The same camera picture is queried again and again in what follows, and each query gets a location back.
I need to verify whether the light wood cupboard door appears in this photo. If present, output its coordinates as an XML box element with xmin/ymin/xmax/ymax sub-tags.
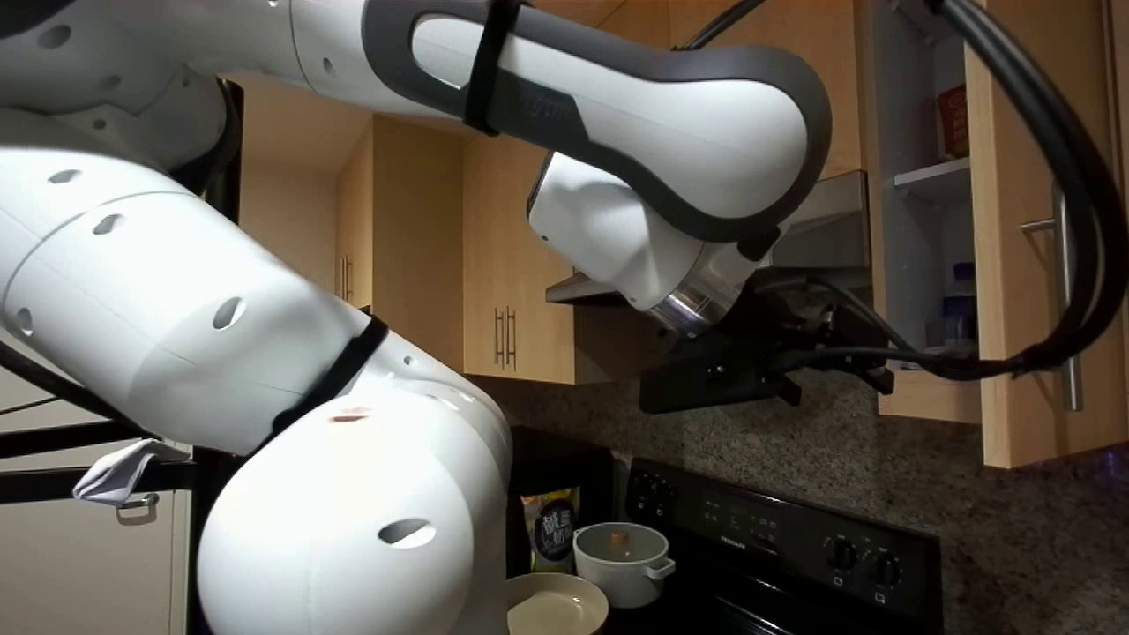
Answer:
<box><xmin>958</xmin><ymin>0</ymin><xmax>1129</xmax><ymax>474</ymax></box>

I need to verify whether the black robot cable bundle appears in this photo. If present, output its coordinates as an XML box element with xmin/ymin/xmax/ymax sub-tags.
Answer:
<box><xmin>675</xmin><ymin>0</ymin><xmax>1129</xmax><ymax>386</ymax></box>

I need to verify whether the printed snack bag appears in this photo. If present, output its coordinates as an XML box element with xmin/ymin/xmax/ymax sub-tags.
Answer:
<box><xmin>518</xmin><ymin>488</ymin><xmax>585</xmax><ymax>575</ymax></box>

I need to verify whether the light wood side cabinet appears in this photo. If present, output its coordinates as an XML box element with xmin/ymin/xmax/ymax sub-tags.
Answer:
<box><xmin>333</xmin><ymin>118</ymin><xmax>464</xmax><ymax>369</ymax></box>

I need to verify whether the wide wood door above hood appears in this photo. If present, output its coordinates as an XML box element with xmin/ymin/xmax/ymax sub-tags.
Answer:
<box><xmin>727</xmin><ymin>0</ymin><xmax>863</xmax><ymax>182</ymax></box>

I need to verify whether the white cooking pot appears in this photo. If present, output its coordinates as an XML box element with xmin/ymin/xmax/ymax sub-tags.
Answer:
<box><xmin>567</xmin><ymin>519</ymin><xmax>682</xmax><ymax>614</ymax></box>

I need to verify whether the red food package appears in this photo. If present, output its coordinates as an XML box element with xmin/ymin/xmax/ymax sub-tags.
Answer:
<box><xmin>934</xmin><ymin>81</ymin><xmax>970</xmax><ymax>160</ymax></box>

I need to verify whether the white bowl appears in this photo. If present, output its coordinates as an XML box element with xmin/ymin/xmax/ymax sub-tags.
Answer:
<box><xmin>503</xmin><ymin>569</ymin><xmax>612</xmax><ymax>635</ymax></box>

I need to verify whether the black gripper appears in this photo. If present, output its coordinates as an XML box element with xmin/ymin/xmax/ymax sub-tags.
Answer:
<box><xmin>735</xmin><ymin>271</ymin><xmax>884</xmax><ymax>356</ymax></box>

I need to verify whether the steel bar door handle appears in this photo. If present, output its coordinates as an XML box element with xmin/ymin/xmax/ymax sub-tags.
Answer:
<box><xmin>1018</xmin><ymin>191</ymin><xmax>1088</xmax><ymax>418</ymax></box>

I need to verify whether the black electric stove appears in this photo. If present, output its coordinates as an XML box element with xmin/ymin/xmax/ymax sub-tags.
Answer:
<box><xmin>503</xmin><ymin>426</ymin><xmax>945</xmax><ymax>635</ymax></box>

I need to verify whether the light wood wall cabinet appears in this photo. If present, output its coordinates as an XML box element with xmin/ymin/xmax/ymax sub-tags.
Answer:
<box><xmin>456</xmin><ymin>127</ymin><xmax>582</xmax><ymax>389</ymax></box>

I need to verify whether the light wood cupboard carcass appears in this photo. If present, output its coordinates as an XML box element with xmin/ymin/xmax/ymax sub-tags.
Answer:
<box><xmin>854</xmin><ymin>0</ymin><xmax>985</xmax><ymax>432</ymax></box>

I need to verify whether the crumpled silver cloth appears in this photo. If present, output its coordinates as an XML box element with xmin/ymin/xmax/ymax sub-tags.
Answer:
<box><xmin>71</xmin><ymin>434</ymin><xmax>194</xmax><ymax>512</ymax></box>

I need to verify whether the black velcro strap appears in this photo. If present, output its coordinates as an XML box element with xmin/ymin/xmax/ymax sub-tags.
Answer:
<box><xmin>266</xmin><ymin>315</ymin><xmax>393</xmax><ymax>442</ymax></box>
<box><xmin>457</xmin><ymin>0</ymin><xmax>525</xmax><ymax>138</ymax></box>

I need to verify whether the blue capped bottle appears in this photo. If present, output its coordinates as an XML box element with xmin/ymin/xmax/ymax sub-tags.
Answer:
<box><xmin>934</xmin><ymin>261</ymin><xmax>979</xmax><ymax>356</ymax></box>

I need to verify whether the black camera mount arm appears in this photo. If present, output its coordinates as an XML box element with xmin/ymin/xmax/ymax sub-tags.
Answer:
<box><xmin>0</xmin><ymin>340</ymin><xmax>197</xmax><ymax>507</ymax></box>

